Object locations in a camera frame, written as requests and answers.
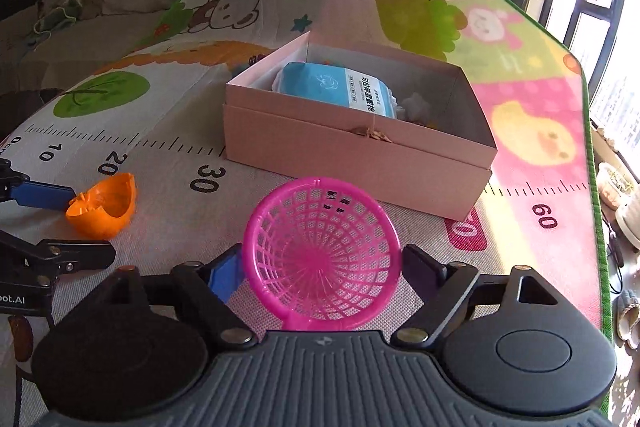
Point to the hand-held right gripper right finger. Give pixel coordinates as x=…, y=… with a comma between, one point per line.
x=420, y=272

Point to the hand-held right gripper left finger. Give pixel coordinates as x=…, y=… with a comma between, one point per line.
x=225, y=274

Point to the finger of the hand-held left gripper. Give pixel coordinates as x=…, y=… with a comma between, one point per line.
x=45, y=194
x=75, y=253

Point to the orange plastic toy shell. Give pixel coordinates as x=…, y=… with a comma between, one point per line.
x=107, y=207

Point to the pink plastic basket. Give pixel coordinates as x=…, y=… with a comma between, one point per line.
x=320, y=257

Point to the pink cardboard box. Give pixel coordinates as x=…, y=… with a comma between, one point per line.
x=325, y=157

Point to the white plastic toy figure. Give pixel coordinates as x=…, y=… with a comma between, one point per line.
x=416, y=106

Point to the blue and white tissue pack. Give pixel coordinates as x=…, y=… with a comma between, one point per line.
x=330, y=89

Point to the cartoon play mat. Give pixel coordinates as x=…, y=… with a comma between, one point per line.
x=165, y=227

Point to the green cloth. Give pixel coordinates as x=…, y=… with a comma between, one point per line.
x=55, y=17

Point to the beige covered sofa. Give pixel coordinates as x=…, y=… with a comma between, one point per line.
x=100, y=12

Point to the white plant pot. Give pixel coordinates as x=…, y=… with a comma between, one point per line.
x=617, y=192

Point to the beige slipper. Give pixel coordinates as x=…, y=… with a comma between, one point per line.
x=629, y=319

